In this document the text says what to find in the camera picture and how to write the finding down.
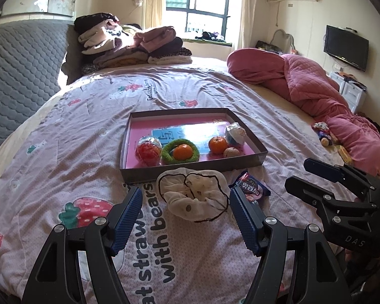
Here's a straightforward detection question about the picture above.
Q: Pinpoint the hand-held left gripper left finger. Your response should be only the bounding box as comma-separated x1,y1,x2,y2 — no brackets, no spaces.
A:
21,186,144,304

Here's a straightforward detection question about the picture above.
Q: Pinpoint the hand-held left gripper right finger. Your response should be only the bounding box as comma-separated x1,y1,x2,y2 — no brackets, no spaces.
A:
229,186,349,304

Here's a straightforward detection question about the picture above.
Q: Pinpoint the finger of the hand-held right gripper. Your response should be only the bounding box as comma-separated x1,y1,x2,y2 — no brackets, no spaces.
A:
304,158,380,197
285,175,377,225

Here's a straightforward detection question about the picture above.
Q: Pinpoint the blue cookie packet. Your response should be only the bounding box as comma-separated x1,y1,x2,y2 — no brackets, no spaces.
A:
229,169,271,208

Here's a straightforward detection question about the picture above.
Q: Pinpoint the white scrunchie black trim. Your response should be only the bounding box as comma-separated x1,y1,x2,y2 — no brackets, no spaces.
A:
156,168,230,224

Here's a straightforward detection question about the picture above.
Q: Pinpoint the plastic toy egg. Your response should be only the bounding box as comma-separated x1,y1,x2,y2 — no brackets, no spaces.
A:
136,136,163,166

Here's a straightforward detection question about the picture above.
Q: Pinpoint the grey cardboard box pink inside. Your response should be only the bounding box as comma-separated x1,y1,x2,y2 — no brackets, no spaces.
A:
119,108,269,185

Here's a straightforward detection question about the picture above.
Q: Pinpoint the orange tangerine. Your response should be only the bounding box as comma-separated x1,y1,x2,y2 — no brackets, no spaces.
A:
173,144,192,160
208,136,228,154

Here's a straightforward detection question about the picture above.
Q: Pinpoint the yellow packet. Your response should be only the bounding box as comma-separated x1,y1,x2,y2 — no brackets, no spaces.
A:
336,145,353,165

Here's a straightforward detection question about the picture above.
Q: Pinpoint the small colourful toy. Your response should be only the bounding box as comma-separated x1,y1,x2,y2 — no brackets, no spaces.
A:
312,121,334,147

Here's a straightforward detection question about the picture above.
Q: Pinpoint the beige bedsheet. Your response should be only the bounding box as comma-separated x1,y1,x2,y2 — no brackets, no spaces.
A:
250,82,336,159

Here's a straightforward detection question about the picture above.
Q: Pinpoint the green fuzzy scrunchie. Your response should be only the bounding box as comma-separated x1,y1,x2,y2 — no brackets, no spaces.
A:
161,139,201,165

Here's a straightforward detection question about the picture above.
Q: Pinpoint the white drawer cabinet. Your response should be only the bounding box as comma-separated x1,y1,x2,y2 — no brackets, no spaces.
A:
328,70,368,113

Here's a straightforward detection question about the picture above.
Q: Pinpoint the white blue capsule ball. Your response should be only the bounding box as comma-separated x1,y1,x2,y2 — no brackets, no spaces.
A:
225,123,247,146

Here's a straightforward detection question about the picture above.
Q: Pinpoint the pink quilted blanket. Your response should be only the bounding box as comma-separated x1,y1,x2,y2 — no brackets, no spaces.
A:
226,48,380,176

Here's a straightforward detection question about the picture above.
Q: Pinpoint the strawberry printed bed cover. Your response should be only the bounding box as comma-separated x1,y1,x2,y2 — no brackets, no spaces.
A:
0,65,368,304

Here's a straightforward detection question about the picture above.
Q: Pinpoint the blue booklet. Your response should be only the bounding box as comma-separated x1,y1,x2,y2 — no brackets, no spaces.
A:
152,123,230,148

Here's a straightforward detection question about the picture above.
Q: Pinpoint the black flat television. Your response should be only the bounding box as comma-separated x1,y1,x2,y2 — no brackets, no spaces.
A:
323,25,369,72

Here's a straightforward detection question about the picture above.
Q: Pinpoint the dark patterned bag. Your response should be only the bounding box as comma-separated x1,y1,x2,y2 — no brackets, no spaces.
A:
256,40,284,54

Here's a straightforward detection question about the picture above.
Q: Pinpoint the dark cloth heap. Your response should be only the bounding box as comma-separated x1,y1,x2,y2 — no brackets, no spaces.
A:
195,31,232,43

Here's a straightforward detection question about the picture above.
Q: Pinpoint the pile of folded clothes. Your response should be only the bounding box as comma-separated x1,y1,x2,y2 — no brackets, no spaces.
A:
73,13,193,75

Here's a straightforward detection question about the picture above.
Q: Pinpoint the grey quilted headboard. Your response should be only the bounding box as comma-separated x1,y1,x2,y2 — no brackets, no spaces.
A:
0,19,77,165

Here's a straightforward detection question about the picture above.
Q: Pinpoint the window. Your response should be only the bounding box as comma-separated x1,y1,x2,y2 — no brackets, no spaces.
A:
165,0,244,43

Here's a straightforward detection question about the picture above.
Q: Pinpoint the heart-shaped wire frame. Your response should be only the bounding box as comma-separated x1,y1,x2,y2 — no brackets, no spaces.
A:
271,28,296,53

